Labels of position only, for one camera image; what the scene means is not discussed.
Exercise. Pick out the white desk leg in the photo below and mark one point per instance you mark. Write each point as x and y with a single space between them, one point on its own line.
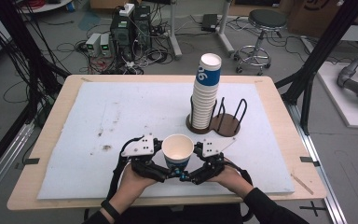
174 34
225 29

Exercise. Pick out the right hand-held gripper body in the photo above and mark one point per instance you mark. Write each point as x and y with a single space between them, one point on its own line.
213 163

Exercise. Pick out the tan tape piece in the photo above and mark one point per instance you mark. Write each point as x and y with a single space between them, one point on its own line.
86 79

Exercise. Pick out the black computer tower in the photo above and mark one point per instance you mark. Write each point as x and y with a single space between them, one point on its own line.
121 34
143 28

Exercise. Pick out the black metal frame post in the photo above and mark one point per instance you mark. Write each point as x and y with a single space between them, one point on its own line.
326 46

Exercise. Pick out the black tape piece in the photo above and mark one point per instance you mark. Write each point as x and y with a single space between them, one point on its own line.
309 160
31 161

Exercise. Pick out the brown cardboard box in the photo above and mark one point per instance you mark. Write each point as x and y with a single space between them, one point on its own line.
313 18

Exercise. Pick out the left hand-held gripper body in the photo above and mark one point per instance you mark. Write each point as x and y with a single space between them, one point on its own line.
140 146

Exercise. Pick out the person's left hand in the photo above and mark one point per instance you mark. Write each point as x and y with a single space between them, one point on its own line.
130 189

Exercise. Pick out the person's right hand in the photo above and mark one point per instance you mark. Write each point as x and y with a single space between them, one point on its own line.
231 180

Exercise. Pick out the blue label paper cup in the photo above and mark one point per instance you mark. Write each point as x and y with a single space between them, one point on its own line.
177 147

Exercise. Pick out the black round stool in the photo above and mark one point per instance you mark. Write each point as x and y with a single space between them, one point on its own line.
267 18

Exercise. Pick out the grey power supply unit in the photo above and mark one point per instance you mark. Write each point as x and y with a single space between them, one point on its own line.
105 45
93 43

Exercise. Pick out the black tape cross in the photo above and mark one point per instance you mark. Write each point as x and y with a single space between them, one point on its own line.
313 207

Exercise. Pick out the aluminium rail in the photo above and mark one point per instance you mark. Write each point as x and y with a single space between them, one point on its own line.
318 172
3 157

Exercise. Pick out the white platform board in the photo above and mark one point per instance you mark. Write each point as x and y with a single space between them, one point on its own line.
345 102

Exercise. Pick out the white foam mat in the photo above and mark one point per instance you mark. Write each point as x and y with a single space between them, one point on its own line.
105 96

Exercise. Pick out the white power strip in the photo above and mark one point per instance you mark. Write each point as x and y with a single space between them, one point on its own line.
126 9

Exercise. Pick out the black flat box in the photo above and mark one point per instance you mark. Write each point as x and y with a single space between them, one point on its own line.
209 22

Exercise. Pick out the white round table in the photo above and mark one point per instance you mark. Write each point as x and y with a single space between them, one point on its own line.
46 5

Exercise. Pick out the long tan tape strip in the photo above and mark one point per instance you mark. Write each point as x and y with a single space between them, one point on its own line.
302 184

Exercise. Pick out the black wristband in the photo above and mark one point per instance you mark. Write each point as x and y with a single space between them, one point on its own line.
110 209

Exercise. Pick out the person's dark clothing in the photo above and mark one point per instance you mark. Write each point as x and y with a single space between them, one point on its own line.
180 215

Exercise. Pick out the stack of white paper cups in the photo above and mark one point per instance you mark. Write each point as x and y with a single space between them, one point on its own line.
205 99

